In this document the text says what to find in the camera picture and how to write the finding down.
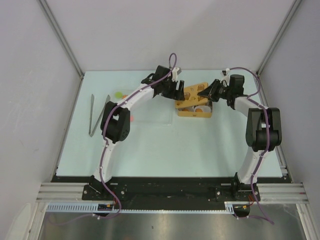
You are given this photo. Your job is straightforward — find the aluminium rail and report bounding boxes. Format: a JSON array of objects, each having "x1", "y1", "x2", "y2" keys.
[{"x1": 36, "y1": 182, "x2": 309, "y2": 204}]

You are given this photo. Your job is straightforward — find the metal tongs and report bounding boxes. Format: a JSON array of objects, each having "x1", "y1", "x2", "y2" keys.
[{"x1": 88, "y1": 94, "x2": 112, "y2": 138}]

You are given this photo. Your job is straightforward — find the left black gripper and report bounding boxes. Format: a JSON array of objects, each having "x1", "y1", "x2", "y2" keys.
[{"x1": 161, "y1": 78, "x2": 185, "y2": 101}]

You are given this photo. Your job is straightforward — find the green sandwich cookie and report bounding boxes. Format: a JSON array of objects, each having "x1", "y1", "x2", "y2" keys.
[{"x1": 115, "y1": 91, "x2": 123, "y2": 99}]

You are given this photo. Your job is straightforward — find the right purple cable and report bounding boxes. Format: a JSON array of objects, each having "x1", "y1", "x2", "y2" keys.
[{"x1": 224, "y1": 66, "x2": 275, "y2": 225}]

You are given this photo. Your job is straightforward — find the purple cable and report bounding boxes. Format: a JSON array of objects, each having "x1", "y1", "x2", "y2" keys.
[
  {"x1": 224, "y1": 66, "x2": 275, "y2": 225},
  {"x1": 98, "y1": 52, "x2": 180, "y2": 221}
]

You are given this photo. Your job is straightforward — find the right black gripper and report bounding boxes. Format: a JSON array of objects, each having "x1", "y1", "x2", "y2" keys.
[{"x1": 198, "y1": 79, "x2": 233, "y2": 103}]

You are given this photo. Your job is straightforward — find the aluminium frame post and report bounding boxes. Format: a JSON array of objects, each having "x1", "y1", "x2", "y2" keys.
[
  {"x1": 256, "y1": 0, "x2": 303, "y2": 75},
  {"x1": 36, "y1": 0, "x2": 84, "y2": 79}
]

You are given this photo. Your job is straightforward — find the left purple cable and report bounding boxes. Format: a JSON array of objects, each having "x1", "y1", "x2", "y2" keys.
[{"x1": 98, "y1": 52, "x2": 180, "y2": 221}]

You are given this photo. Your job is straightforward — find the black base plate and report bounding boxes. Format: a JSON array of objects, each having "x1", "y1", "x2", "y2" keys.
[{"x1": 51, "y1": 175, "x2": 292, "y2": 202}]

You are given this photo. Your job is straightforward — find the clear plastic tray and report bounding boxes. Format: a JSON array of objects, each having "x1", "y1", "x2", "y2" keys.
[{"x1": 111, "y1": 87, "x2": 174, "y2": 126}]

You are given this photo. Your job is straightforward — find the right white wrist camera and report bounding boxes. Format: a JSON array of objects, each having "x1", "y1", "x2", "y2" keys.
[{"x1": 220, "y1": 68, "x2": 231, "y2": 86}]

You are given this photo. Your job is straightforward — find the white slotted cable duct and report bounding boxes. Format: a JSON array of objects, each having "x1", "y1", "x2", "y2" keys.
[{"x1": 46, "y1": 202, "x2": 249, "y2": 214}]

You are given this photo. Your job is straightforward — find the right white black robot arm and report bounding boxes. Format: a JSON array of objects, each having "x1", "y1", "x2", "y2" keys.
[{"x1": 197, "y1": 74, "x2": 282, "y2": 201}]

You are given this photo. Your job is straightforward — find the orange round waffle cookie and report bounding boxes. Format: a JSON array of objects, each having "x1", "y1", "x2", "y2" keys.
[{"x1": 195, "y1": 108, "x2": 203, "y2": 113}]

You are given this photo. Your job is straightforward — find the gold cookie tin box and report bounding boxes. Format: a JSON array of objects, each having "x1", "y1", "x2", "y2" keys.
[{"x1": 177, "y1": 105, "x2": 213, "y2": 118}]

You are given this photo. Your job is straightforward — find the left aluminium frame post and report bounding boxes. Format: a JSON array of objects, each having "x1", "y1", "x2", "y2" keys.
[{"x1": 36, "y1": 0, "x2": 84, "y2": 79}]

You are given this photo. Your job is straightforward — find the right aluminium frame post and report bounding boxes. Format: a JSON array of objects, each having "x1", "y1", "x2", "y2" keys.
[{"x1": 256, "y1": 0, "x2": 303, "y2": 75}]

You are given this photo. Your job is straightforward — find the silver tin lid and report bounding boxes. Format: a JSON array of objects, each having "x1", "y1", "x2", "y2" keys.
[{"x1": 174, "y1": 82, "x2": 209, "y2": 109}]

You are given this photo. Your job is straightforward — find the white paper cup front left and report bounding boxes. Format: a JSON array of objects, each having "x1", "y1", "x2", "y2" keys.
[{"x1": 179, "y1": 106, "x2": 194, "y2": 113}]

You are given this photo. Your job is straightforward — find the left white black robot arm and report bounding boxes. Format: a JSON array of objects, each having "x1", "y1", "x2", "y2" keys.
[{"x1": 88, "y1": 65, "x2": 185, "y2": 200}]

